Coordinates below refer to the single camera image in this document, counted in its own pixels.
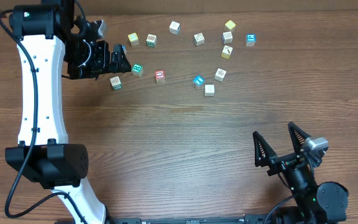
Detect yellow top block left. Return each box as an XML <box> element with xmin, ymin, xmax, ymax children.
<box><xmin>128</xmin><ymin>32</ymin><xmax>139</xmax><ymax>46</ymax></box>

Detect white picture block centre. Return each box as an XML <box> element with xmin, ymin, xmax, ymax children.
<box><xmin>193</xmin><ymin>32</ymin><xmax>205</xmax><ymax>46</ymax></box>

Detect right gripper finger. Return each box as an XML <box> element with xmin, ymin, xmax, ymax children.
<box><xmin>252</xmin><ymin>131</ymin><xmax>277</xmax><ymax>167</ymax></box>
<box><xmin>288</xmin><ymin>122</ymin><xmax>310</xmax><ymax>154</ymax></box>

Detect yellow side picture block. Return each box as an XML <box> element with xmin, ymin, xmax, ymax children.
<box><xmin>221</xmin><ymin>45</ymin><xmax>233</xmax><ymax>59</ymax></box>

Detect white block yellow side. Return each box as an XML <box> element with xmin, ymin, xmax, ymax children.
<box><xmin>204</xmin><ymin>84</ymin><xmax>215</xmax><ymax>96</ymax></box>

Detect red letter U block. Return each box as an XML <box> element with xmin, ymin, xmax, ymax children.
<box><xmin>155</xmin><ymin>70</ymin><xmax>165</xmax><ymax>83</ymax></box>

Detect wooden block green letter side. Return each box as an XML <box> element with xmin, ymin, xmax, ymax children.
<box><xmin>146</xmin><ymin>34</ymin><xmax>157</xmax><ymax>47</ymax></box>

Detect white block top centre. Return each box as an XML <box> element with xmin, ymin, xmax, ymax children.
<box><xmin>169</xmin><ymin>21</ymin><xmax>180</xmax><ymax>35</ymax></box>

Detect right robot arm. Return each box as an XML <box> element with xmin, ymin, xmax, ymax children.
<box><xmin>252</xmin><ymin>122</ymin><xmax>349</xmax><ymax>223</ymax></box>

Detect white grapes picture block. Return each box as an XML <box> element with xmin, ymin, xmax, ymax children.
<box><xmin>110</xmin><ymin>76</ymin><xmax>122</xmax><ymax>90</ymax></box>

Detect blue letter block far left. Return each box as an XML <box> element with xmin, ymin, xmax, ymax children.
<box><xmin>122</xmin><ymin>45</ymin><xmax>127</xmax><ymax>54</ymax></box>

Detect yellow top block right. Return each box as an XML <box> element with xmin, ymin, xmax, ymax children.
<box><xmin>224</xmin><ymin>20</ymin><xmax>236</xmax><ymax>32</ymax></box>

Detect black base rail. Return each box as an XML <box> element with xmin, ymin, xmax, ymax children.
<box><xmin>106</xmin><ymin>214</ymin><xmax>267</xmax><ymax>224</ymax></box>

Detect white block blue side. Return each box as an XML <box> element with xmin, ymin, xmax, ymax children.
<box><xmin>222</xmin><ymin>31</ymin><xmax>233</xmax><ymax>44</ymax></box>

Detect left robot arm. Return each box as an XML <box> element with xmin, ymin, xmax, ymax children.
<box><xmin>2</xmin><ymin>1</ymin><xmax>132</xmax><ymax>223</ymax></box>

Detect blue letter T block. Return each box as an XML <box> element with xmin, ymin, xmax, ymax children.
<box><xmin>193</xmin><ymin>75</ymin><xmax>205</xmax><ymax>88</ymax></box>

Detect blue letter P block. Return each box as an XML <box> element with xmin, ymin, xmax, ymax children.
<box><xmin>246</xmin><ymin>34</ymin><xmax>256</xmax><ymax>47</ymax></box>

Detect green letter R block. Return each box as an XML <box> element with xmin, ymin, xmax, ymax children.
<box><xmin>132</xmin><ymin>63</ymin><xmax>144</xmax><ymax>77</ymax></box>

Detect white picture block dark side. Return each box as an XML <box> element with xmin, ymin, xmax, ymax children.
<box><xmin>214</xmin><ymin>68</ymin><xmax>226</xmax><ymax>82</ymax></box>

